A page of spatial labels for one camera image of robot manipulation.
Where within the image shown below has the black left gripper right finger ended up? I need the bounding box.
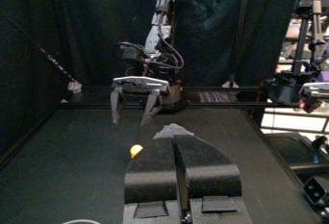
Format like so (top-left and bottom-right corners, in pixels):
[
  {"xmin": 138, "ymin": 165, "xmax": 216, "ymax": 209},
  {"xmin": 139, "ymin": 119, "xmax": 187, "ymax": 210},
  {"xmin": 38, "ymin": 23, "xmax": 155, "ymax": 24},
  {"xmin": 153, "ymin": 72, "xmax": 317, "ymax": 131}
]
[{"xmin": 173, "ymin": 123, "xmax": 254, "ymax": 224}]

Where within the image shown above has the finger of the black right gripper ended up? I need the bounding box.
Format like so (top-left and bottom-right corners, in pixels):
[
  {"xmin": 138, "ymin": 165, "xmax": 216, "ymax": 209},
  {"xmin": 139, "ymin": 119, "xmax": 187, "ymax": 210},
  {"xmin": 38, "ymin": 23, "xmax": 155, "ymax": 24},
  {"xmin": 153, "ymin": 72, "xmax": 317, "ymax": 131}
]
[
  {"xmin": 110, "ymin": 87, "xmax": 126, "ymax": 126},
  {"xmin": 141, "ymin": 88, "xmax": 163, "ymax": 127}
]

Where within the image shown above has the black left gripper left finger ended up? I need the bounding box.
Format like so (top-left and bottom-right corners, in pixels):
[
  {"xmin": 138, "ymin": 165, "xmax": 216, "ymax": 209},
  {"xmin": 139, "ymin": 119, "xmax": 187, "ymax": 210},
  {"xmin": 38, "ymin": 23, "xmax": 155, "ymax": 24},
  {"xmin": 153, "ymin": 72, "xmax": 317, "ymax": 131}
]
[{"xmin": 122, "ymin": 123, "xmax": 185, "ymax": 224}]

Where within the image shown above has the yellow can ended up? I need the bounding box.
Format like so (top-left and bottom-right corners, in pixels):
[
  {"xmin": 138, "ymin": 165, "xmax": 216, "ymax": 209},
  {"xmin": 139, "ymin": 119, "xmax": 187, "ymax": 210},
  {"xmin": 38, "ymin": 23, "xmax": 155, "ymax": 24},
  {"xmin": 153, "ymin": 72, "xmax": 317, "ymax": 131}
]
[{"xmin": 129, "ymin": 143, "xmax": 146, "ymax": 161}]

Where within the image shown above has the black ribbed vent plate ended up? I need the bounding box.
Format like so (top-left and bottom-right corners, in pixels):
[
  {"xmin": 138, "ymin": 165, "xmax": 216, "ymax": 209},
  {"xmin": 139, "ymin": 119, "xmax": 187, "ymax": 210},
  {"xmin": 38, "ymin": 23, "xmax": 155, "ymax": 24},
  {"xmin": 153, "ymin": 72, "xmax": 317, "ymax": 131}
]
[{"xmin": 197, "ymin": 90, "xmax": 233, "ymax": 104}]

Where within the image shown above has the black mesh tray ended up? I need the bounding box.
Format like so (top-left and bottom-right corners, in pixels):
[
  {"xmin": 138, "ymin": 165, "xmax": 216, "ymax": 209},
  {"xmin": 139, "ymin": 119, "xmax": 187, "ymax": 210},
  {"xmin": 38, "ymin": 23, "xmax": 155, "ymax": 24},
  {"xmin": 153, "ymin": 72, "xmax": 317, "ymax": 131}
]
[{"xmin": 265, "ymin": 133, "xmax": 329, "ymax": 175}]

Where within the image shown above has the black cloth curtain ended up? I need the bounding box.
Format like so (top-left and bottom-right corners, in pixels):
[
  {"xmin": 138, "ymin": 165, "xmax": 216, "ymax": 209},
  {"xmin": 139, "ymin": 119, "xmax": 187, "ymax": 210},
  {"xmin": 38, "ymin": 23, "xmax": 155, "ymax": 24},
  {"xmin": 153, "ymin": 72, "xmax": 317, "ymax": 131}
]
[{"xmin": 0, "ymin": 0, "xmax": 304, "ymax": 160}]

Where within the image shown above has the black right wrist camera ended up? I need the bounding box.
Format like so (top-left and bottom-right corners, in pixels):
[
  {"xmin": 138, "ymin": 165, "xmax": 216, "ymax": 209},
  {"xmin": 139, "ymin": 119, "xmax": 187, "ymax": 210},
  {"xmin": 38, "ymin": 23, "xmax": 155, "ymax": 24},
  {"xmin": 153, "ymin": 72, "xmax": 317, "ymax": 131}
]
[{"xmin": 113, "ymin": 41, "xmax": 146, "ymax": 64}]

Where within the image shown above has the white frame clip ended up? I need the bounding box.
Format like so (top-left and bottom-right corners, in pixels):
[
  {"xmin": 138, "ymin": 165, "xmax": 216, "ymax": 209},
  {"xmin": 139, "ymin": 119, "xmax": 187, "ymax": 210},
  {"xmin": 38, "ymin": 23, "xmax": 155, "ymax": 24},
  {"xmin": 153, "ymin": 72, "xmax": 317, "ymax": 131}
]
[
  {"xmin": 67, "ymin": 80, "xmax": 83, "ymax": 94},
  {"xmin": 221, "ymin": 73, "xmax": 241, "ymax": 89}
]

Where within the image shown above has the beaded curtain cord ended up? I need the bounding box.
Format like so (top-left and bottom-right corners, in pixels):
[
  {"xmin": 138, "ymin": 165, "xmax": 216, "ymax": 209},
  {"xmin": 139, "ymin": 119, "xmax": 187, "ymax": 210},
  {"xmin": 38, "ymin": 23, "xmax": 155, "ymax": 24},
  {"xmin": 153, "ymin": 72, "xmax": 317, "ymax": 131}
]
[{"xmin": 39, "ymin": 47, "xmax": 78, "ymax": 83}]

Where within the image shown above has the black metal frame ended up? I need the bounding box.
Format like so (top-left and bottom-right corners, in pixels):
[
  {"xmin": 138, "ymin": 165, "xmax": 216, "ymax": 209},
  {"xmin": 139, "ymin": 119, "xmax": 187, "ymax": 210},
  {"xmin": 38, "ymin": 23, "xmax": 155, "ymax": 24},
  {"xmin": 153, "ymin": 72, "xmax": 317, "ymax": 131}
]
[{"xmin": 56, "ymin": 86, "xmax": 301, "ymax": 110}]

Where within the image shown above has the white cable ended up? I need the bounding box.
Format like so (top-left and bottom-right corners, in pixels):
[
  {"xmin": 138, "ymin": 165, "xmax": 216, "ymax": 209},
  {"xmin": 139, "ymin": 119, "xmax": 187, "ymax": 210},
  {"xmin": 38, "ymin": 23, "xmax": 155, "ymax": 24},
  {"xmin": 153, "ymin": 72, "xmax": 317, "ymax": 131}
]
[{"xmin": 62, "ymin": 218, "xmax": 103, "ymax": 224}]

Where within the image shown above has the black table-level camera box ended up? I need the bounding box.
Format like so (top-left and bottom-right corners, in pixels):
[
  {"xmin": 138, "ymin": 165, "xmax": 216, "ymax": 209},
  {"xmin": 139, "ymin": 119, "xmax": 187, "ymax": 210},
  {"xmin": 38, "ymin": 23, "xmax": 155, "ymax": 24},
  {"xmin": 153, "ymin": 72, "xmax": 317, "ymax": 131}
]
[{"xmin": 302, "ymin": 175, "xmax": 329, "ymax": 208}]

